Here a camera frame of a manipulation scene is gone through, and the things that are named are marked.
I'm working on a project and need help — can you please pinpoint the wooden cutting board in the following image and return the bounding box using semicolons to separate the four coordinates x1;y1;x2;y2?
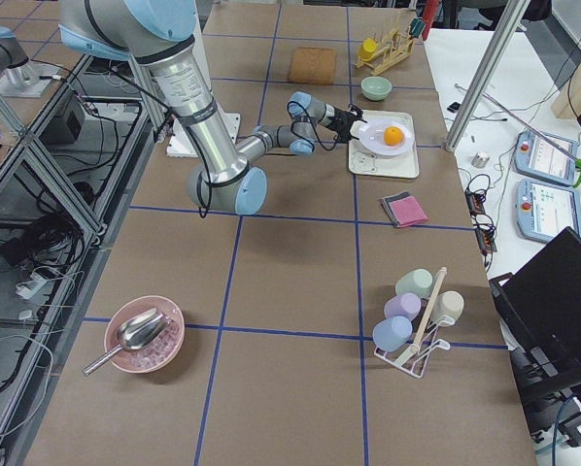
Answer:
288;47;337;85

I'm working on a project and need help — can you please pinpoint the lower teach pendant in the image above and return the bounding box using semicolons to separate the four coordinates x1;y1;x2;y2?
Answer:
515;179;581;243

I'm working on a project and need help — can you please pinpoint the grey folded cloth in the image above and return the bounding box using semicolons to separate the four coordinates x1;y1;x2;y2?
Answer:
381;191;410;226

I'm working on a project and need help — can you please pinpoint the yellow cup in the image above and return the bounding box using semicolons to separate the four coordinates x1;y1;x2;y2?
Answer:
358;38;378;62

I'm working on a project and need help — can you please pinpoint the white round plate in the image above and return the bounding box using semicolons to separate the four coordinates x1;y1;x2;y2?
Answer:
358;117;414;156

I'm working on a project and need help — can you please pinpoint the pink folded cloth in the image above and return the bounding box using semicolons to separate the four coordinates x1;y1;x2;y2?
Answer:
389;196;428;227

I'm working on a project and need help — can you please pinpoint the cream bear tray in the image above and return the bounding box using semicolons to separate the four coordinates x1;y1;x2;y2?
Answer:
348;110;420;179

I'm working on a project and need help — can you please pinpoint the wooden rack handle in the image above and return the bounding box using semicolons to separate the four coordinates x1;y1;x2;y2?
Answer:
410;267;448;354

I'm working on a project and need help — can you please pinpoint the purple plastic cup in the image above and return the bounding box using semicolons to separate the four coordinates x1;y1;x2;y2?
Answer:
384;292;422;321

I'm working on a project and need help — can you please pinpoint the green bowl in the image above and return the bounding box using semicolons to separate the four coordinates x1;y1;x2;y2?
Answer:
360;76;393;102

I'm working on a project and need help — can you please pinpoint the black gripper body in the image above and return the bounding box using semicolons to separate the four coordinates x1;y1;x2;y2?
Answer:
326;104;363;142

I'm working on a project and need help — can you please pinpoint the wooden dish rack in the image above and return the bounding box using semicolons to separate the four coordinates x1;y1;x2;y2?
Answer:
355;17;426;76

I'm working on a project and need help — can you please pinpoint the aluminium frame post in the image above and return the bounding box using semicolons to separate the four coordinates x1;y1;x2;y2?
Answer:
444;0;530;152

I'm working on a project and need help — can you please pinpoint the orange fruit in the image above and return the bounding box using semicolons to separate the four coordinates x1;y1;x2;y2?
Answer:
383;126;405;147

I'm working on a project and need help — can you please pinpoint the pink bowl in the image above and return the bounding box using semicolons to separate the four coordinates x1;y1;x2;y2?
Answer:
104;295;185;374

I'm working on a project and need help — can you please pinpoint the white wire cup rack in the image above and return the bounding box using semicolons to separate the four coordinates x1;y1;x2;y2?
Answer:
373;316;456;379

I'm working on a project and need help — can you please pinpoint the upper teach pendant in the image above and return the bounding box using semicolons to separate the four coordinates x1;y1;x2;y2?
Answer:
514;130;578;186

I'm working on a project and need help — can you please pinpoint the green plastic cup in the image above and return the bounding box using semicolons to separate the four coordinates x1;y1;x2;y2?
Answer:
394;269;433;299

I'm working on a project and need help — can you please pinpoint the teach pendant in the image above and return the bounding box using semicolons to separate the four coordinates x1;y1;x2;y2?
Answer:
514;130;578;186
515;179;581;243

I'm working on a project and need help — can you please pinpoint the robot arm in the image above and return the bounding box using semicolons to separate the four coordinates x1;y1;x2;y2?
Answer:
59;1;267;215
236;91;365;162

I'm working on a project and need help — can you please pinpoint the black laptop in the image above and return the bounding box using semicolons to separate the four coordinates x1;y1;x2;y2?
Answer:
490;227;581;376

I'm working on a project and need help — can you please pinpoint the beige plastic cup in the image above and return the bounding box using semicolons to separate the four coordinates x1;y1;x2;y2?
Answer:
430;290;464;322

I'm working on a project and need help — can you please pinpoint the blue plastic cup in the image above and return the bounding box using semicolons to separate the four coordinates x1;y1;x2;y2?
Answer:
372;316;413;352

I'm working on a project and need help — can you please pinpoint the metal scoop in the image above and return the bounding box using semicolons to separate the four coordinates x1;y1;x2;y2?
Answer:
82;308;172;377

